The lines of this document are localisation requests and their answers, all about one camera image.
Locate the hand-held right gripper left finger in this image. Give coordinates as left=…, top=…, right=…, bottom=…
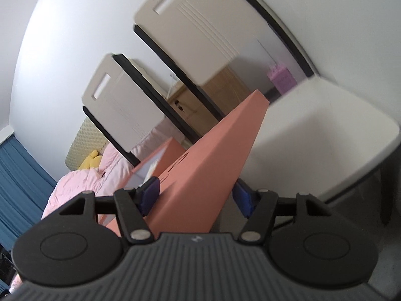
left=59, top=176, right=155, bottom=244

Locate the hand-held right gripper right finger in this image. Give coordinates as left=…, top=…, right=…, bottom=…
left=233, top=178, right=333, bottom=244

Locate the yellow plush toy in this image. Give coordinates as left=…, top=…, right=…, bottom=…
left=78, top=149, right=103, bottom=171

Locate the pink quilt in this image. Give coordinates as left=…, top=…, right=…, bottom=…
left=40, top=167, right=134, bottom=224

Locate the beige quilted headboard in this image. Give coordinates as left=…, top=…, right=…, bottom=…
left=64, top=116, right=108, bottom=172

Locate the beige black-framed chair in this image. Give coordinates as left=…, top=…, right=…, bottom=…
left=82, top=53, right=202, bottom=167
left=132, top=0, right=316, bottom=126

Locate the white desk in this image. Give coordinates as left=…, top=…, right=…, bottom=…
left=216, top=77, right=401, bottom=228

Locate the wooden nightstand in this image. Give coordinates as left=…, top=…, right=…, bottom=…
left=166, top=65, right=252, bottom=146

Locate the purple tissue box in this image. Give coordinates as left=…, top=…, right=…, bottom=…
left=267, top=64, right=299, bottom=95

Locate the blue curtain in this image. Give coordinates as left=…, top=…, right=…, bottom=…
left=0, top=132, right=59, bottom=253

